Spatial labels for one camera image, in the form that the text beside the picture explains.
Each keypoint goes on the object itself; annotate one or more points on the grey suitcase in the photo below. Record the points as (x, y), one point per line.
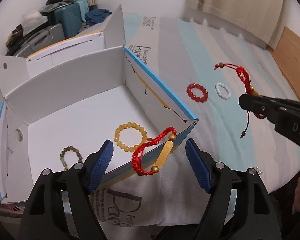
(24, 46)

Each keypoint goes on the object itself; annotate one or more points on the red cord bracelet gold tube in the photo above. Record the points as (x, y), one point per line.
(152, 154)

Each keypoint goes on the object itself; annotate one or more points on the teal suitcase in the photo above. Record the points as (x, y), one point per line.
(71, 17)

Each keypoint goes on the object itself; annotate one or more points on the beige curtain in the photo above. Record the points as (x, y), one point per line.
(262, 18)

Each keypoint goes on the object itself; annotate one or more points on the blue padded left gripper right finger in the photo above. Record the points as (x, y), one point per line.
(239, 206)

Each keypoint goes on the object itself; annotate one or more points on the blue yellow cardboard shoe box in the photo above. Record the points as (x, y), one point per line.
(76, 93)

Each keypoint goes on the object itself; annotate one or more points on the striped bed sheet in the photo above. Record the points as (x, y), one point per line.
(183, 54)

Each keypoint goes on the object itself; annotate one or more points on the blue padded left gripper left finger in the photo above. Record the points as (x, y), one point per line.
(44, 216)

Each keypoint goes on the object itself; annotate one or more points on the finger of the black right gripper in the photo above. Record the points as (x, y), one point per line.
(270, 108)

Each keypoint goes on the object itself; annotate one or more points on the dark blue clothes pile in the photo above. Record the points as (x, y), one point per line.
(96, 16)

